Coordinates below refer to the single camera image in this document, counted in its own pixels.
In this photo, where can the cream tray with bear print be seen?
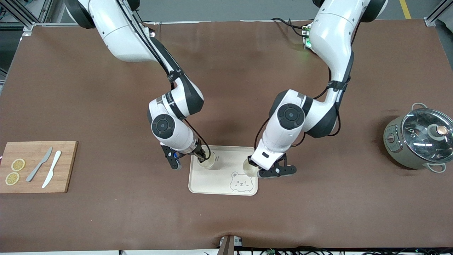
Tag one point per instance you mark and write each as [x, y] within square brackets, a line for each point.
[212, 184]

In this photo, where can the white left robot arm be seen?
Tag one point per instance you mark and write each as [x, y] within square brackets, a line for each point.
[332, 35]

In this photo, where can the grey plastic knife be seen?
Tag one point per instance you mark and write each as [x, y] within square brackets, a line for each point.
[35, 171]

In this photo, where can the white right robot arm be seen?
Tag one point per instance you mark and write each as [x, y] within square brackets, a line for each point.
[116, 32]

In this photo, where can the metal table edge bracket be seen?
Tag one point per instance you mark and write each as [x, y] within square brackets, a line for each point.
[226, 246]

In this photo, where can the bamboo cutting board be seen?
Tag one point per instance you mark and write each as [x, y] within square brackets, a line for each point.
[63, 170]

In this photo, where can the grey-green electric cooking pot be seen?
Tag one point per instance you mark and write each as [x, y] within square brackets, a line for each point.
[396, 148]

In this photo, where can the small green circuit board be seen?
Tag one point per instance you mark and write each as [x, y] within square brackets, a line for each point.
[270, 252]

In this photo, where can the dried lemon slice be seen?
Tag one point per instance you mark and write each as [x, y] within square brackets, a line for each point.
[18, 164]
[12, 178]

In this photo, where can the white plastic knife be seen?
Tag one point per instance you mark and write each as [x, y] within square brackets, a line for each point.
[51, 170]

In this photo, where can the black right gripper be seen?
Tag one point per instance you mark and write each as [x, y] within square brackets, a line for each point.
[200, 152]

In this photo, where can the brown table mat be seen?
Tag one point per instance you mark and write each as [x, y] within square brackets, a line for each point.
[226, 219]

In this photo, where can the glass pot lid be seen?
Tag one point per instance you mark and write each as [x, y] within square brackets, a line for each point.
[421, 131]

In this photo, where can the white plastic cup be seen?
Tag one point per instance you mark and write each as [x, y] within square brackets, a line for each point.
[249, 171]
[209, 165]

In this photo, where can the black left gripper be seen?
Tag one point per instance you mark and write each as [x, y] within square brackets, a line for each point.
[251, 162]

